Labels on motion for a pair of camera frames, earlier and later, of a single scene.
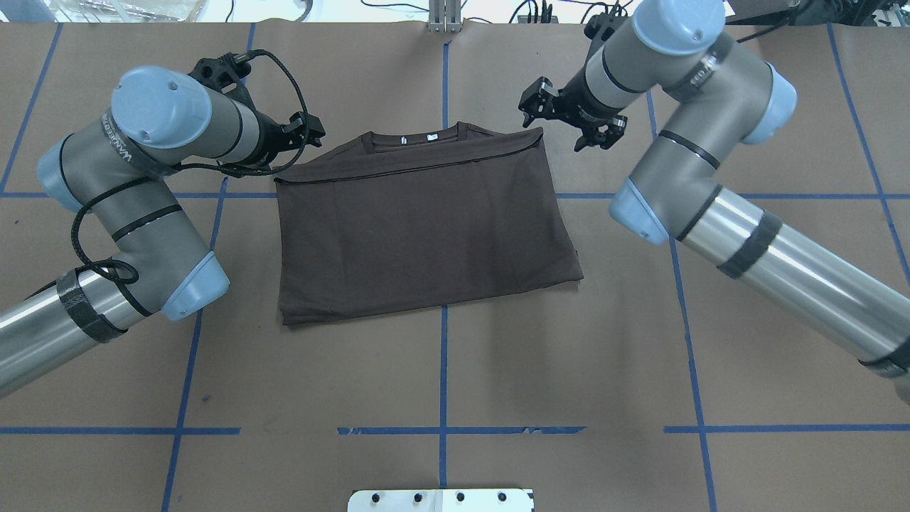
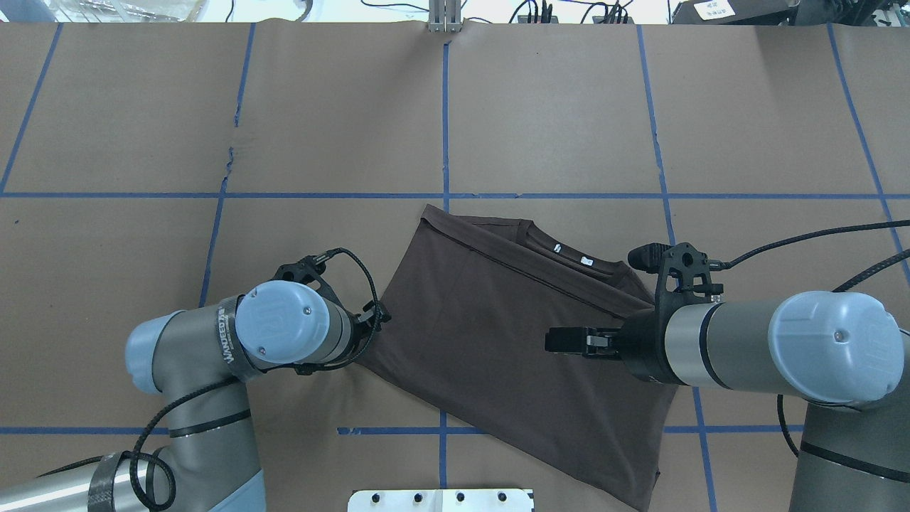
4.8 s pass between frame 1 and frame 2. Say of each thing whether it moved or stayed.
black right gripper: moved
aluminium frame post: stayed
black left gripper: moved
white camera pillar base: stayed
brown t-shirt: moved
